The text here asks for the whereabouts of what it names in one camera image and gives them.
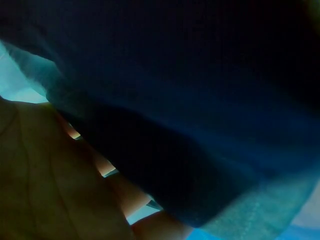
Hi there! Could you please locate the person's left hand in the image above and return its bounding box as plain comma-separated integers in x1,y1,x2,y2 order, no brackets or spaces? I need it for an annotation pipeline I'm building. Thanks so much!
0,99,194,240

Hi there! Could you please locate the dark blue cloth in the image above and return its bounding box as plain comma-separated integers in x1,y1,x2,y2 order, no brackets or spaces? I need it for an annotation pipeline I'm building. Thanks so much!
0,0,320,240

